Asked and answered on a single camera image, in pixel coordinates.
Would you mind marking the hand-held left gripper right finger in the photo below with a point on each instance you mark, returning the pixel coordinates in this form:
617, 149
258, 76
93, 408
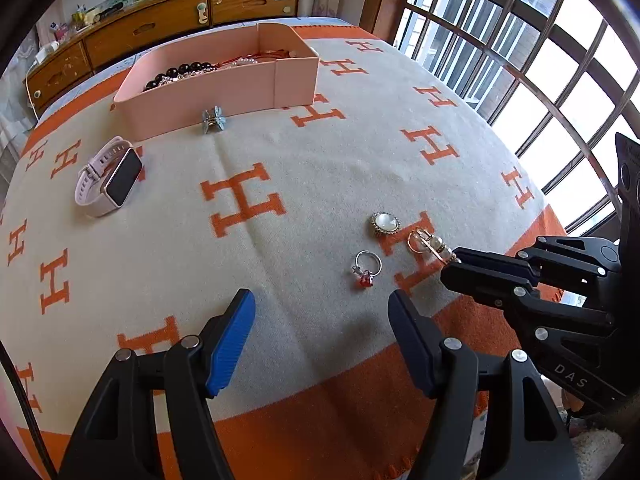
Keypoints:
410, 345

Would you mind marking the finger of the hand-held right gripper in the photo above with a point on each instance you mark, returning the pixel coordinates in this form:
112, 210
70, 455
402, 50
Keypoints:
500, 262
490, 287

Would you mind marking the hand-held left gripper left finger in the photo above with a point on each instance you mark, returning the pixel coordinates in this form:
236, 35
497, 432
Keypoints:
232, 340

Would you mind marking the gold pearl pin brooch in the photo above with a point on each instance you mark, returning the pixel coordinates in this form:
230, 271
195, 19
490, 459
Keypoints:
435, 245

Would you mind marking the pink storage box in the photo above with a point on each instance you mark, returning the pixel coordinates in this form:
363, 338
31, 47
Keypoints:
225, 92

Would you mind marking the round white stone brooch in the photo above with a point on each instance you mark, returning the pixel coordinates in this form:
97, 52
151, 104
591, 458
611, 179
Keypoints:
385, 223

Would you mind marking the orange and beige printed blanket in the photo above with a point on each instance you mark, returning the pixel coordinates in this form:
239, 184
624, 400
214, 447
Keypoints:
300, 185

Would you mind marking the pink smartwatch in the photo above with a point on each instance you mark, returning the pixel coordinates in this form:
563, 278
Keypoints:
122, 177

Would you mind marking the metal window grille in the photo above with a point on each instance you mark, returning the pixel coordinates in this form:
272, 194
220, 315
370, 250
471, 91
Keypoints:
525, 60

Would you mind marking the white lace furniture cover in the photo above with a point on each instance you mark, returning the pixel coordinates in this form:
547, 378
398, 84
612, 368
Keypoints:
10, 125

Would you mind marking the wooden desk with drawers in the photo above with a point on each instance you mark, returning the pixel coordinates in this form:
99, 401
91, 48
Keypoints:
150, 30

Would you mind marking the white drawer hook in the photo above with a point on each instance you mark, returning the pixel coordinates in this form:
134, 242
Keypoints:
201, 12

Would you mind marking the black flashlight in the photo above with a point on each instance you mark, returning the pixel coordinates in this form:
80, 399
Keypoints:
107, 11

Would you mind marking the pink desk organizer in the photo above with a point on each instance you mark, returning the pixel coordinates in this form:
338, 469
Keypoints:
59, 33

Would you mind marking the green pen holder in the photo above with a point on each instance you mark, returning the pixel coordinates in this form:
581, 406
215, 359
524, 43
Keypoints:
80, 19

